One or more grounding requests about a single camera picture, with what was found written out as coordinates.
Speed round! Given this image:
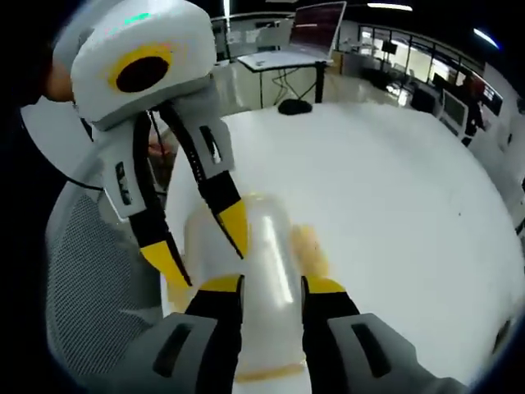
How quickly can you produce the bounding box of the clear plastic box yellow buckle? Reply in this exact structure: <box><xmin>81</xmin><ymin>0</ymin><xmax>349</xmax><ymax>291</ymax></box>
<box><xmin>159</xmin><ymin>191</ymin><xmax>334</xmax><ymax>394</ymax></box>

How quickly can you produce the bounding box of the white mesh office chair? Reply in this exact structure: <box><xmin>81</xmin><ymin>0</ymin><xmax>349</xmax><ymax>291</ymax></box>
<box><xmin>20</xmin><ymin>102</ymin><xmax>173</xmax><ymax>381</ymax></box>

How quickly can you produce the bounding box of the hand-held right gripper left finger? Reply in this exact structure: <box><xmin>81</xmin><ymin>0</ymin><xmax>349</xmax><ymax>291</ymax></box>
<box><xmin>118</xmin><ymin>274</ymin><xmax>246</xmax><ymax>394</ymax></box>

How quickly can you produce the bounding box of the person's left hand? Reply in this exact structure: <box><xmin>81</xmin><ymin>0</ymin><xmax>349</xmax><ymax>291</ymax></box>
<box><xmin>43</xmin><ymin>60</ymin><xmax>77</xmax><ymax>103</ymax></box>

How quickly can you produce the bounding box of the white-framed monitor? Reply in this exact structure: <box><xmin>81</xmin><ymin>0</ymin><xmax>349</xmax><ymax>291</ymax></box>
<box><xmin>441</xmin><ymin>89</ymin><xmax>469</xmax><ymax>135</ymax></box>

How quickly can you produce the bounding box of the black rounded object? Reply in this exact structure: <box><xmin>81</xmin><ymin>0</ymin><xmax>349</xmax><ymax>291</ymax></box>
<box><xmin>277</xmin><ymin>98</ymin><xmax>313</xmax><ymax>117</ymax></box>

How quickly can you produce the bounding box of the white laptop stand desk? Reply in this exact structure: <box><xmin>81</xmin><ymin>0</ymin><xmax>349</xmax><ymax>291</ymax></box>
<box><xmin>237</xmin><ymin>49</ymin><xmax>336</xmax><ymax>108</ymax></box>

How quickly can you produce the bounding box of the ceiling strip light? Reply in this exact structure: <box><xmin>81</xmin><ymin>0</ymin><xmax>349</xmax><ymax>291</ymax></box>
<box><xmin>367</xmin><ymin>2</ymin><xmax>413</xmax><ymax>11</ymax></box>
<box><xmin>473</xmin><ymin>27</ymin><xmax>500</xmax><ymax>49</ymax></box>

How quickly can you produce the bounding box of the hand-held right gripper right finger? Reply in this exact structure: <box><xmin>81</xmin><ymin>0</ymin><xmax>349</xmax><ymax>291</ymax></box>
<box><xmin>301</xmin><ymin>274</ymin><xmax>468</xmax><ymax>394</ymax></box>

